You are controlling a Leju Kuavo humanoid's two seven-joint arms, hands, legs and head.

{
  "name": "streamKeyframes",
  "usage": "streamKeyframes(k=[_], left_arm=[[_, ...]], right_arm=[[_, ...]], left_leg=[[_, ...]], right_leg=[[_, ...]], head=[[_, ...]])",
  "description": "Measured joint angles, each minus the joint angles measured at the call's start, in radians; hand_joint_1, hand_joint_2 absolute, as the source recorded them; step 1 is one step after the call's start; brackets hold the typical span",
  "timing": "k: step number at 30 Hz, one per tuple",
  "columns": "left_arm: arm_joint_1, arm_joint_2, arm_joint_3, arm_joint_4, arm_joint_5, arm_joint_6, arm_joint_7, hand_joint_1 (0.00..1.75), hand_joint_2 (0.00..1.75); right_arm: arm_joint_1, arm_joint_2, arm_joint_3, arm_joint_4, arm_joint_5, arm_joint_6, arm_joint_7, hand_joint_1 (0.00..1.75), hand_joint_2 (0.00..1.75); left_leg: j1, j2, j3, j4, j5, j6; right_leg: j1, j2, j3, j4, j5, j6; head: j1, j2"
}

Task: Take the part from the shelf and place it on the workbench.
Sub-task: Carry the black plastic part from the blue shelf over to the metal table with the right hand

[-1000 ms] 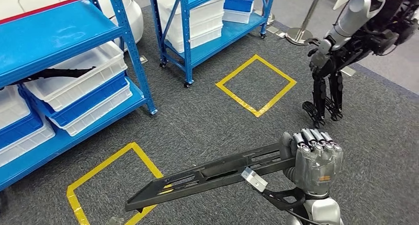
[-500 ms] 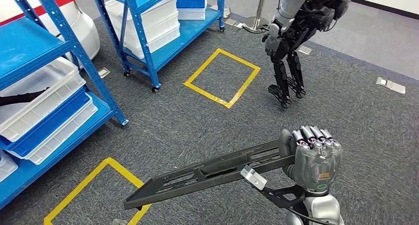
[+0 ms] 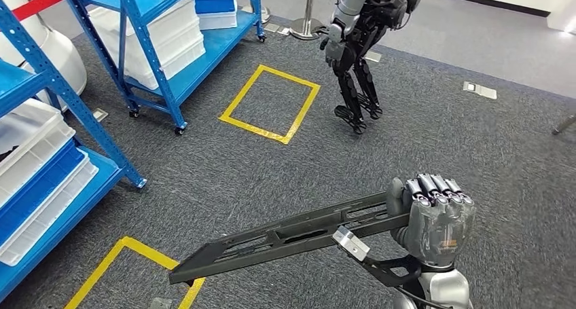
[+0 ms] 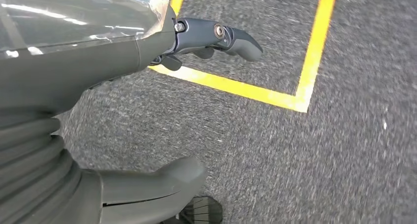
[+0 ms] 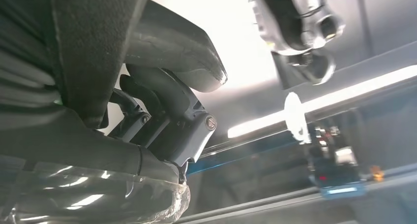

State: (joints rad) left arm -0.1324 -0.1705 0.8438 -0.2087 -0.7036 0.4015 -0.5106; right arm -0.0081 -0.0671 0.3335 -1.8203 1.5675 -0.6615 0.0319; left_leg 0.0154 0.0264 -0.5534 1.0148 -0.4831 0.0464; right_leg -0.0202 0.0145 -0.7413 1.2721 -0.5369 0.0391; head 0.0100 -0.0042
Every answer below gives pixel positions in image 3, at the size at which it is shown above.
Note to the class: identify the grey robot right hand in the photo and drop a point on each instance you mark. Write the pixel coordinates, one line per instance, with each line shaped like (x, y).
(436, 230)

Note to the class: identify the long black plastic panel part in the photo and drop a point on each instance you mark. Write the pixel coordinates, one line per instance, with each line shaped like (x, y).
(202, 262)

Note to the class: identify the blue metal shelf rack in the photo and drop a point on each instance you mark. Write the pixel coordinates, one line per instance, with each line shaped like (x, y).
(216, 46)
(67, 91)

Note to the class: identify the grey floor outlet plate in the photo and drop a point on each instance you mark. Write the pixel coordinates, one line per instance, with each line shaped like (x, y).
(372, 56)
(284, 31)
(479, 90)
(100, 115)
(161, 304)
(272, 27)

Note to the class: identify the grey metal table leg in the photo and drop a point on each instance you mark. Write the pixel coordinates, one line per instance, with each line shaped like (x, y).
(564, 124)

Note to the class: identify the silver and black humanoid robot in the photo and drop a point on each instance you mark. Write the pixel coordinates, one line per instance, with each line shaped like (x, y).
(355, 73)

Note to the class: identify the yellow floor tape square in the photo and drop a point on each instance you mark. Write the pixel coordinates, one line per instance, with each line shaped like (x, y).
(252, 127)
(130, 245)

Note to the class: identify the white car body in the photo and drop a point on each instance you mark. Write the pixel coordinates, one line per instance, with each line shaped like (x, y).
(63, 59)

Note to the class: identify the red barrier belt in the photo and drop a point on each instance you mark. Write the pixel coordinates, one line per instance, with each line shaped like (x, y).
(40, 2)

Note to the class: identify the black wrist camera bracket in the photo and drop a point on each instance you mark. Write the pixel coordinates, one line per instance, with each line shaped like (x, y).
(387, 268)

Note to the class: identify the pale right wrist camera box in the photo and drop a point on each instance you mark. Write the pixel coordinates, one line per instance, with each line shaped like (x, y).
(351, 244)

